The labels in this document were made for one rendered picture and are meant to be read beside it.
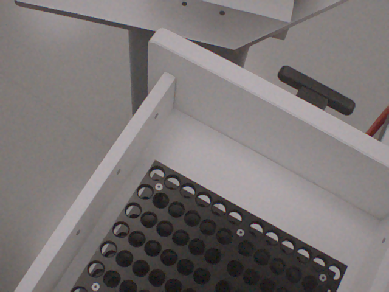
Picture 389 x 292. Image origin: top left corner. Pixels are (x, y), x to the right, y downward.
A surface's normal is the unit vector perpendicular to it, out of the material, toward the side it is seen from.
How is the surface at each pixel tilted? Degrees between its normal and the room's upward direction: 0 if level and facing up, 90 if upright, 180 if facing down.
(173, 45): 0
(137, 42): 90
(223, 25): 0
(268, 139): 90
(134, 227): 0
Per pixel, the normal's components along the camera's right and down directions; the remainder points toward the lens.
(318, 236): 0.08, -0.40
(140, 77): -0.23, 0.88
